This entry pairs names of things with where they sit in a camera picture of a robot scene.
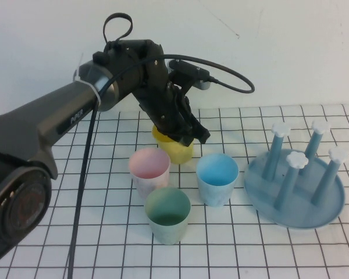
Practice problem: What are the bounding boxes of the yellow plastic cup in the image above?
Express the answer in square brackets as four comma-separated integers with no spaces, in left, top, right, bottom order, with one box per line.
[152,124,195,165]

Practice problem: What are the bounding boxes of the white zip tie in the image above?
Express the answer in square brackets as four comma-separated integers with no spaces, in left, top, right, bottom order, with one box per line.
[72,53,103,106]

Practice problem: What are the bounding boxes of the blue cup stand white caps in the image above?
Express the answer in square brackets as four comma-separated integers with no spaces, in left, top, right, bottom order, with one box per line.
[243,121,349,231]

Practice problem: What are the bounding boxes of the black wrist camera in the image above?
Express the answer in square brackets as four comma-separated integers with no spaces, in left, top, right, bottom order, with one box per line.
[167,59,212,91]

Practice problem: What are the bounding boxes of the long black camera cable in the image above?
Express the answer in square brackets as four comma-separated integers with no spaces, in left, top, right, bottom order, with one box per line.
[65,53,256,279]

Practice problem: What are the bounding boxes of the blue plastic cup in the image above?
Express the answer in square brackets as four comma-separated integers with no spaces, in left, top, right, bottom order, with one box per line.
[196,153,240,208]

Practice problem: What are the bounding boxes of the black looped cable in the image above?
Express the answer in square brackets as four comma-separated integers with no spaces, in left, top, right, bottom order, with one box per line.
[102,13,134,45]

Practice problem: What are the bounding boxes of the green plastic cup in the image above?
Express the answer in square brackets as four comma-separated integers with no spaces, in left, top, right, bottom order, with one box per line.
[144,187,192,245]

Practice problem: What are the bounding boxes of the pink plastic cup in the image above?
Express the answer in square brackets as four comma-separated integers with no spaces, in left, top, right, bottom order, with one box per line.
[128,147,172,200]

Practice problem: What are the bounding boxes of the white black checked tablecloth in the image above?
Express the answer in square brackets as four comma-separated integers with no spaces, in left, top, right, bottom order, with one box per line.
[0,103,349,279]

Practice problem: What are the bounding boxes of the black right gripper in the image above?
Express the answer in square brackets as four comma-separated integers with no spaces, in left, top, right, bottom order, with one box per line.
[133,81,211,146]

